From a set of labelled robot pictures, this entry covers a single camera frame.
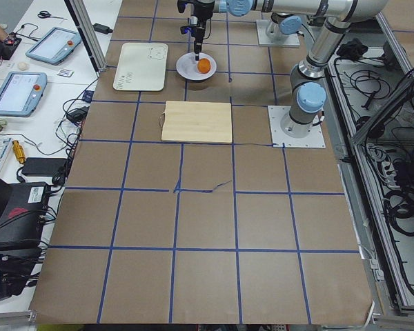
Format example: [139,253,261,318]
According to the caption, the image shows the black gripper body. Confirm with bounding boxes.
[186,15,207,47]

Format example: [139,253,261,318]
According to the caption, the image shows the white round plate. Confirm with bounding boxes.
[176,52,217,81]

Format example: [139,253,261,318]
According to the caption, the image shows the cream bear tray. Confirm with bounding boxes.
[112,43,168,92]

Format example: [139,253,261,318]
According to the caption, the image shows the wooden cutting board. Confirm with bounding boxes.
[161,101,233,143]

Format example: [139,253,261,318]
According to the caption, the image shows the black power adapter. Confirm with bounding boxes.
[92,23,113,34]

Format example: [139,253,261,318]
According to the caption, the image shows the small printed card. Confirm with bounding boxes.
[57,68,74,77]

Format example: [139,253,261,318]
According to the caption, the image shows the upper blue teach pendant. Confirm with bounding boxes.
[26,27,81,65]

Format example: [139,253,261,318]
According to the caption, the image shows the blue teach pendant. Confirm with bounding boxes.
[26,27,81,65]
[0,72,48,117]

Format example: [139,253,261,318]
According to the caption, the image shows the black scissors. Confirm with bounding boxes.
[37,10,66,20]

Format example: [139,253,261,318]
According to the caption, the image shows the small white ball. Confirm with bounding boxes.
[17,62,28,70]

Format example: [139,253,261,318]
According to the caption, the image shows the lower blue teach pendant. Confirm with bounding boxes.
[0,72,48,117]

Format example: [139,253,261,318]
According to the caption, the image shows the black flat power brick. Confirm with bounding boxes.
[21,157,66,177]

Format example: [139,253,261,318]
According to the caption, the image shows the black electronics box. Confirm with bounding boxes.
[0,182,50,251]

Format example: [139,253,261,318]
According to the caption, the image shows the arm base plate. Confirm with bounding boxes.
[268,106,326,148]
[256,19,300,48]

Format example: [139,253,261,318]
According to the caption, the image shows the aluminium frame post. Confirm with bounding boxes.
[64,0,107,73]

